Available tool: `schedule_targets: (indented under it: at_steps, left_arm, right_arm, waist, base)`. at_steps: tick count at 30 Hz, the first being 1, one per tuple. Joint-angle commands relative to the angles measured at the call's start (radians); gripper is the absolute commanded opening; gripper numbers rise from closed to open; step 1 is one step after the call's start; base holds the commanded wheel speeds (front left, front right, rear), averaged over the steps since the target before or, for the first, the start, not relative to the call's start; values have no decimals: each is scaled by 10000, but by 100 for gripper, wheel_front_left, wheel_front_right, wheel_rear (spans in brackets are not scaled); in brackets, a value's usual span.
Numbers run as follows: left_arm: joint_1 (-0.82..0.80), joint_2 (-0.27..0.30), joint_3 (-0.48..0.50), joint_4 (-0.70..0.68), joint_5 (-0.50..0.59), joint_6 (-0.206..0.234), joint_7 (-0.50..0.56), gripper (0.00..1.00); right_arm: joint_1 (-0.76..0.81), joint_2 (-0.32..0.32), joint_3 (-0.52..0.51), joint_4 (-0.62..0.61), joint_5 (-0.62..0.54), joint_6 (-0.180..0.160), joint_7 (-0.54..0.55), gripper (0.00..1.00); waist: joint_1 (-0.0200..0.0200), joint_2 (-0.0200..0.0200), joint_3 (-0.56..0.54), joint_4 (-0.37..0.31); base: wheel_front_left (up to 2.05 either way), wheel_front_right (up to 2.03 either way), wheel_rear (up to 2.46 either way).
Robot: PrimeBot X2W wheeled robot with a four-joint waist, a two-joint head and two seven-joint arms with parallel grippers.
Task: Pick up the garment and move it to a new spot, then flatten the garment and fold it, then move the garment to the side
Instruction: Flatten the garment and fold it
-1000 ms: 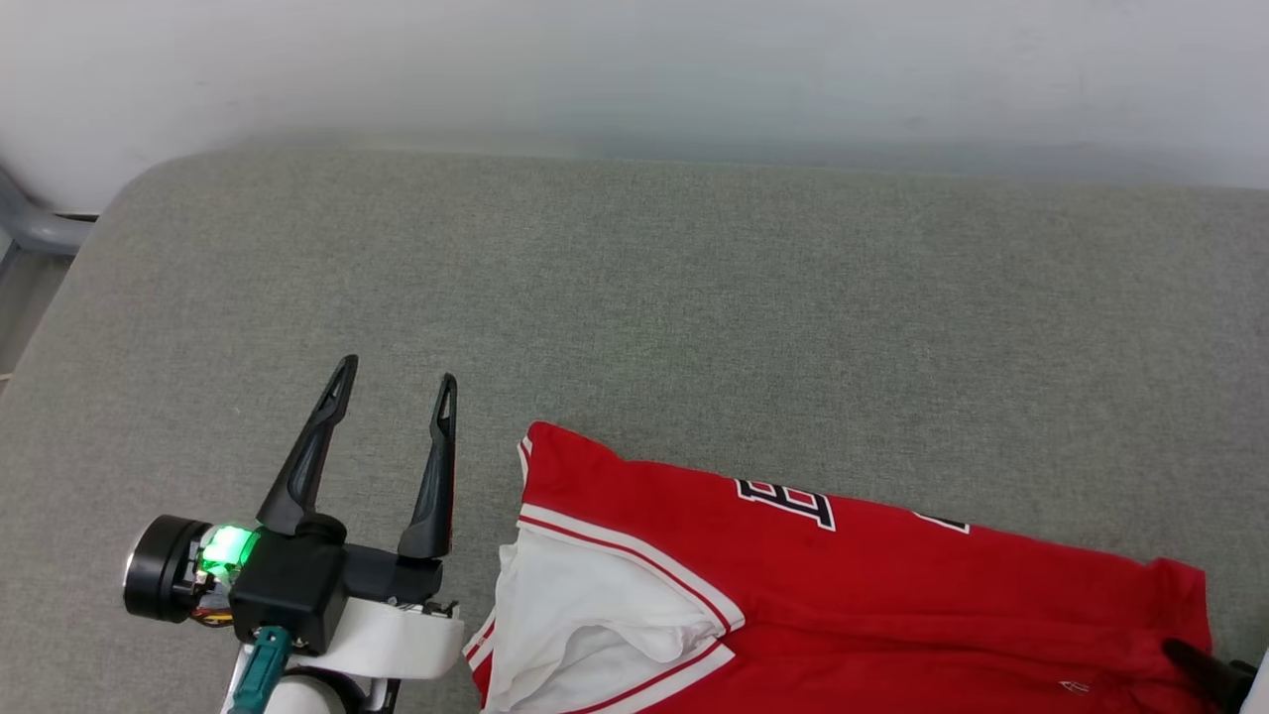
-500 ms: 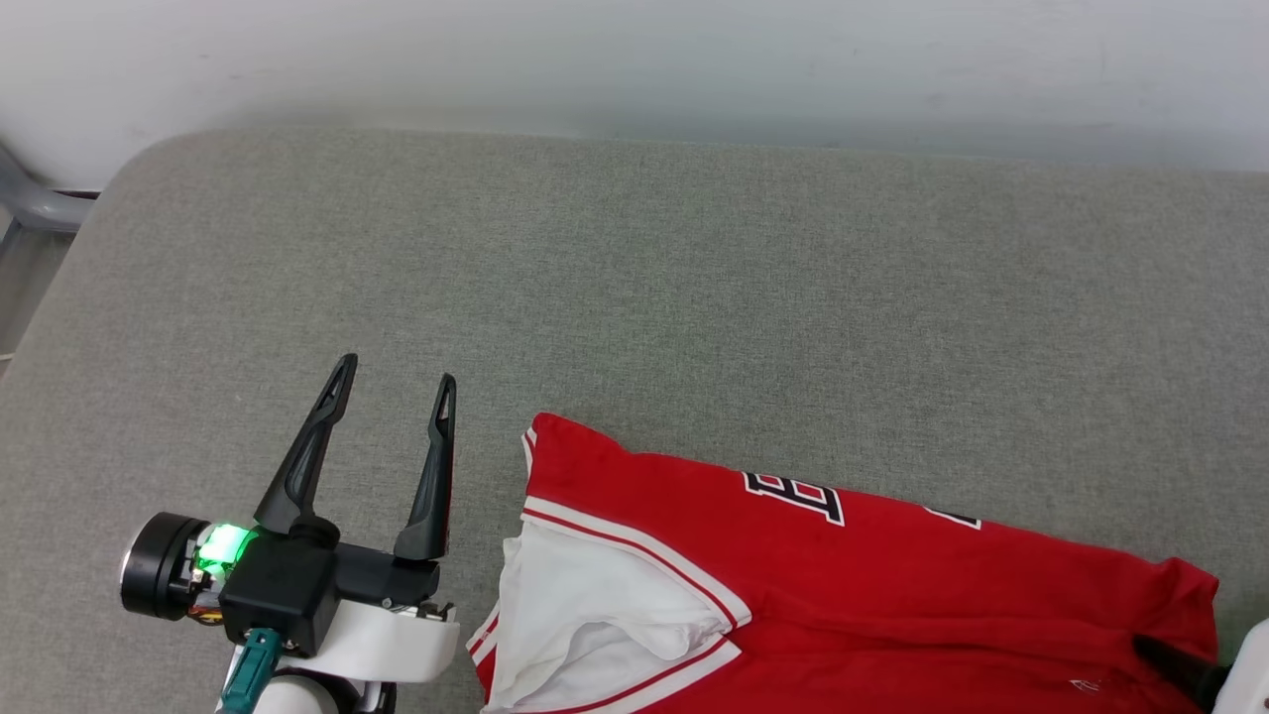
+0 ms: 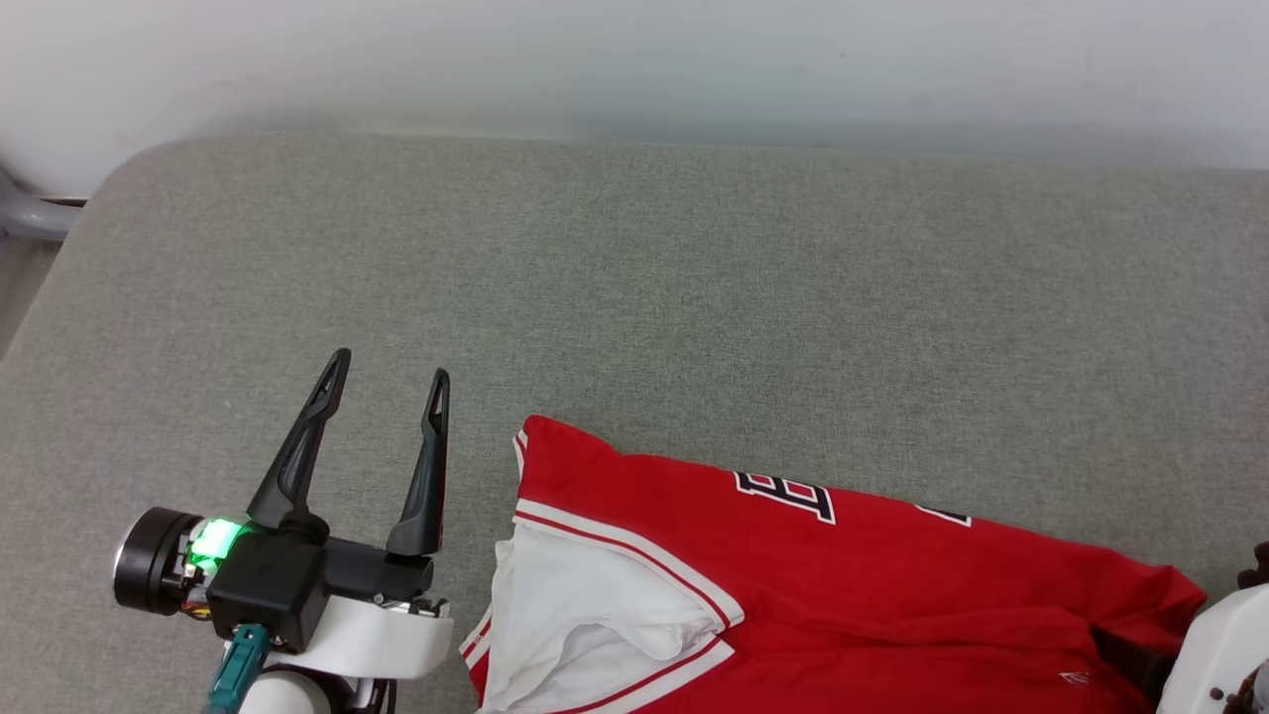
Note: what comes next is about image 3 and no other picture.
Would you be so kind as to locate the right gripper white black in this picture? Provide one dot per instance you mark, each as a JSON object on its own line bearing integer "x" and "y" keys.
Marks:
{"x": 1219, "y": 654}

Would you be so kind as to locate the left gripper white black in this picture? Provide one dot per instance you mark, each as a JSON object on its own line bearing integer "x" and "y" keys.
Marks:
{"x": 377, "y": 635}

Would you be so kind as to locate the red Bulls basketball jersey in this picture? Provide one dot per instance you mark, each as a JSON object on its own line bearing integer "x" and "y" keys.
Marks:
{"x": 892, "y": 595}

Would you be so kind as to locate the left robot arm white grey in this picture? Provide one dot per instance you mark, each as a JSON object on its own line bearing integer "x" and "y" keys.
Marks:
{"x": 297, "y": 696}

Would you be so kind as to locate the grey metal pipe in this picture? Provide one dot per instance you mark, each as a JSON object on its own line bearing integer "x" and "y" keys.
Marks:
{"x": 30, "y": 213}

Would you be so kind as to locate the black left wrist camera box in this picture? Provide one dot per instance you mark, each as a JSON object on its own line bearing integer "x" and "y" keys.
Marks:
{"x": 263, "y": 585}

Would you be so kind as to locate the dark right wrist camera box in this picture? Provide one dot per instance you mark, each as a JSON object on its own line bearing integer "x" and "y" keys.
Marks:
{"x": 1257, "y": 565}

